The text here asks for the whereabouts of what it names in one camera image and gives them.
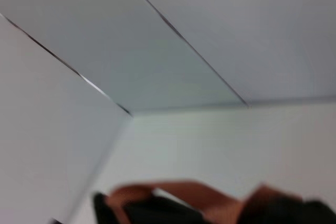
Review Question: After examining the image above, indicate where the black bag with orange handles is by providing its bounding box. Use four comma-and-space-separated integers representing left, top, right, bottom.
91, 179, 336, 224

